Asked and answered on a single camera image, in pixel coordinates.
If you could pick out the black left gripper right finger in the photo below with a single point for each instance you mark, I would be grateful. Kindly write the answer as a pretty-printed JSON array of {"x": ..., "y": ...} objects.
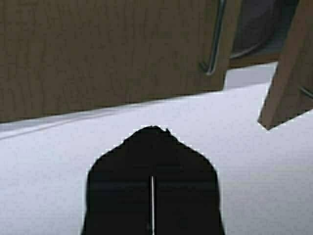
[{"x": 186, "y": 190}]

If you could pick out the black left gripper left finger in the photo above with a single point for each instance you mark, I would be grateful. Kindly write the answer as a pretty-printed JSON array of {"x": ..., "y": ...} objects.
[{"x": 118, "y": 188}]

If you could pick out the grey two-handled cooking pot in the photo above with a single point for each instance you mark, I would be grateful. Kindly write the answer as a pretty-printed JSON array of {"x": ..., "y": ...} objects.
[{"x": 262, "y": 27}]

